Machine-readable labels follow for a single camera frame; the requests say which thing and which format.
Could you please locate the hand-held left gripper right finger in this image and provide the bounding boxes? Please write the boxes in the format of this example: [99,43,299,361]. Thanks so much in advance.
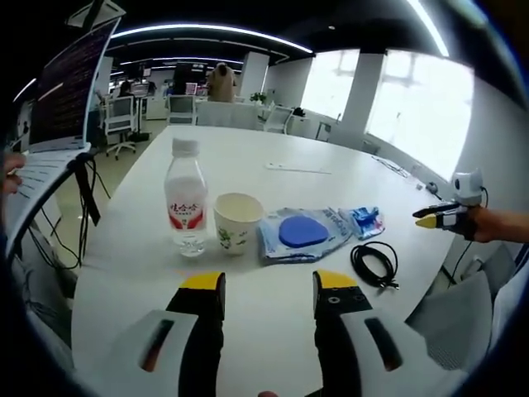
[312,268,431,397]

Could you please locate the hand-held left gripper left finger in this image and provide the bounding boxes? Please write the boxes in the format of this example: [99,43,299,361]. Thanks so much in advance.
[110,270,227,397]

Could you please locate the small blue tissue packet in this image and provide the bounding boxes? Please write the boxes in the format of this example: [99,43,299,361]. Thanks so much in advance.
[346,205,388,241]

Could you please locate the blue wet wipes pack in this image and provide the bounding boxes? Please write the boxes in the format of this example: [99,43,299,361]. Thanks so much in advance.
[258,205,352,265]

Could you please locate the white paper cup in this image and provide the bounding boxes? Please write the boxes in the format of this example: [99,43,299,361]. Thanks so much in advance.
[212,192,265,256]

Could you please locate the clear plastic water bottle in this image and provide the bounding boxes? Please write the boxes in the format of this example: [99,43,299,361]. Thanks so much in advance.
[164,138,207,258]

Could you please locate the person's right hand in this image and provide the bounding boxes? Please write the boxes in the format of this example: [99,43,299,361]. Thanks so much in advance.
[457,205,497,243]

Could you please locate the grey mesh office chair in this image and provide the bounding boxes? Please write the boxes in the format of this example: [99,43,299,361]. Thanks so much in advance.
[404,270,495,371]

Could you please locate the person's grey trouser leg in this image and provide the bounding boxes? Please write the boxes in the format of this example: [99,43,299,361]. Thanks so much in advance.
[12,256,79,373]

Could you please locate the ceiling light strip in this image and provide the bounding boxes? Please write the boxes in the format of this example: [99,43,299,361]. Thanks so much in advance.
[407,0,450,57]
[111,26,313,53]

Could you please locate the black laptop stand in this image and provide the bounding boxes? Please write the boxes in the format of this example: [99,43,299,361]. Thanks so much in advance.
[65,148,112,270]

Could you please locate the white office chair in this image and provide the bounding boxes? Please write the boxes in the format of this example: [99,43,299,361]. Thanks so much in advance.
[264,105,294,133]
[167,93,198,126]
[101,95,137,160]

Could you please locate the white table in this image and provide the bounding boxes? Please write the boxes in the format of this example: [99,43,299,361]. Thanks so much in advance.
[69,123,455,385]

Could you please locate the open laptop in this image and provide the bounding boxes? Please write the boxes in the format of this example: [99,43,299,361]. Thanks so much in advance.
[0,16,122,257]

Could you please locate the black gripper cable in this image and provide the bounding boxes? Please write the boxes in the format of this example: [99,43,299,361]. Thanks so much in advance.
[452,188,488,286]

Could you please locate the thin black table cables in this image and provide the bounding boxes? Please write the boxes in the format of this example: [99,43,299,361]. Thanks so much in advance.
[371,155,408,177]

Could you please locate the white table cable cover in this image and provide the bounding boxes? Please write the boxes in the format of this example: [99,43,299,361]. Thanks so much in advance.
[264,162,333,175]

